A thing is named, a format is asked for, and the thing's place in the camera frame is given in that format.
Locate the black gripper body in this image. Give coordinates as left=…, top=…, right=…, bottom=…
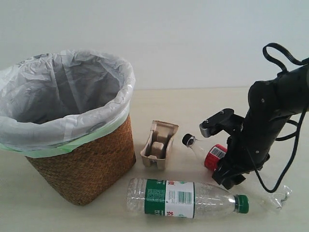
left=223, top=135, right=270, bottom=179

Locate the clear bottle red label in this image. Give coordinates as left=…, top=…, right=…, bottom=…
left=182, top=133, right=292, bottom=213

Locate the clear bottle green cap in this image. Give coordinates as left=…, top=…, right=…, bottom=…
left=126, top=178, right=249, bottom=219

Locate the brown pulp cardboard tray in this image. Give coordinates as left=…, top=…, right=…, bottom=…
left=140, top=120, right=179, bottom=170

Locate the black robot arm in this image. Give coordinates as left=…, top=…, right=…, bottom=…
left=209, top=64, right=309, bottom=189

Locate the woven wicker waste basket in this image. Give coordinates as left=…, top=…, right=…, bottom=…
left=27, top=116, right=136, bottom=206

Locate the translucent white bin liner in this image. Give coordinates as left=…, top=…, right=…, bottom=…
left=0, top=49, right=136, bottom=158

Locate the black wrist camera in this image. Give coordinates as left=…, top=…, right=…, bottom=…
left=199, top=108, right=244, bottom=138

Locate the black cable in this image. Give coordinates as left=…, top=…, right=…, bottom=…
left=246, top=43, right=309, bottom=193

